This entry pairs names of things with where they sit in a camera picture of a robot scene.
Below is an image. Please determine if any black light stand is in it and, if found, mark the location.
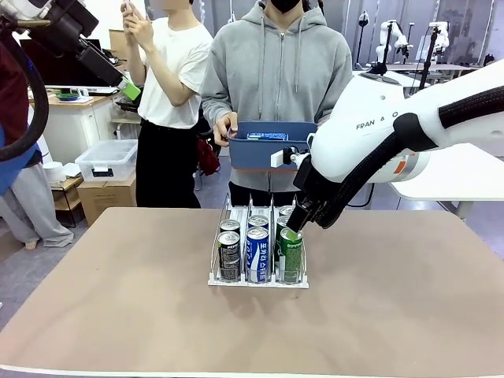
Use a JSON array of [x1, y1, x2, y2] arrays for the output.
[[356, 10, 369, 70]]

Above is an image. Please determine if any blue plastic bin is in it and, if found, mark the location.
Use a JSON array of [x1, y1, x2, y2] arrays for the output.
[[228, 120, 319, 172]]

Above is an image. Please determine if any person in white t-shirt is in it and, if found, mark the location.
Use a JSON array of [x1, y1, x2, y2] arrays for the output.
[[120, 0, 214, 209]]

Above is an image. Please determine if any small wooden shelf rack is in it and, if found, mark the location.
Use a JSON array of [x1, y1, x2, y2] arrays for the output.
[[50, 176, 86, 229]]

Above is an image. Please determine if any plain brown cardboard box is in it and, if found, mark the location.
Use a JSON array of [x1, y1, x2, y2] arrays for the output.
[[109, 29, 133, 60]]

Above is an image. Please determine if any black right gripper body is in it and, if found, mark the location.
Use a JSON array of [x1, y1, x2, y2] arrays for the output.
[[293, 159, 330, 221]]

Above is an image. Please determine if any white cabinet with wooden top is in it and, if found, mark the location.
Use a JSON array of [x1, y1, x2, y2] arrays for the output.
[[29, 88, 123, 165]]

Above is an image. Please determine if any black monitor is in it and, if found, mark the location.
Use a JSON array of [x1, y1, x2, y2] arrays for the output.
[[19, 39, 124, 88]]

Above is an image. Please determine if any white wire can dispenser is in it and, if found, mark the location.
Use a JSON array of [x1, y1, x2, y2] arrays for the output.
[[207, 192, 310, 289]]

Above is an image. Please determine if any person in grey hoodie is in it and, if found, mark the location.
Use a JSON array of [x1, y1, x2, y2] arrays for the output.
[[200, 0, 354, 209]]

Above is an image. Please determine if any person in grey sweatpants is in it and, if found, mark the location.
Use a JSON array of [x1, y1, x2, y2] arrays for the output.
[[0, 37, 75, 250]]

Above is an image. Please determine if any white paper roll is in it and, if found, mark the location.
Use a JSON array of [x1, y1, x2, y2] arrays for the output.
[[43, 161, 68, 184]]

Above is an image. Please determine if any grey-sleeved left forearm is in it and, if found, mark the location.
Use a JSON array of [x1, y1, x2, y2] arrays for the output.
[[313, 90, 354, 127]]

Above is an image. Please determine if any clear plastic storage box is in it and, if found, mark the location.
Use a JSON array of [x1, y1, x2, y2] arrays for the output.
[[74, 139, 139, 183]]

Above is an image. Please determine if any large printed cardboard box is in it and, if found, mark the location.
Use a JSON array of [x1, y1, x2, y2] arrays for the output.
[[77, 172, 138, 228]]

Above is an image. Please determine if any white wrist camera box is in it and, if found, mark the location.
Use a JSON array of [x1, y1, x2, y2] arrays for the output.
[[270, 146, 313, 169]]

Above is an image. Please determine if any large white table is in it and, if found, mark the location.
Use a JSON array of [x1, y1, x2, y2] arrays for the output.
[[387, 143, 504, 220]]

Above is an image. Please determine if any thick black left arm hose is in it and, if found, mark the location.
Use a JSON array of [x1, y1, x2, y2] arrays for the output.
[[0, 13, 51, 163]]

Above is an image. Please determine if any grey-sleeved right forearm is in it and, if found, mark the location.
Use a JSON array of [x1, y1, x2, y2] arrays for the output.
[[201, 92, 237, 129]]

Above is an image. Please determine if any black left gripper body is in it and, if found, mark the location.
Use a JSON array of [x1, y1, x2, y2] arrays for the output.
[[31, 0, 100, 58]]

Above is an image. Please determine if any beige side table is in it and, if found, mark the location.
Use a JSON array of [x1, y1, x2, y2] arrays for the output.
[[112, 113, 142, 139]]

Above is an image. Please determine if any person's right hand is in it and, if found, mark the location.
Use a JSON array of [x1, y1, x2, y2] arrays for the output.
[[213, 112, 239, 149]]

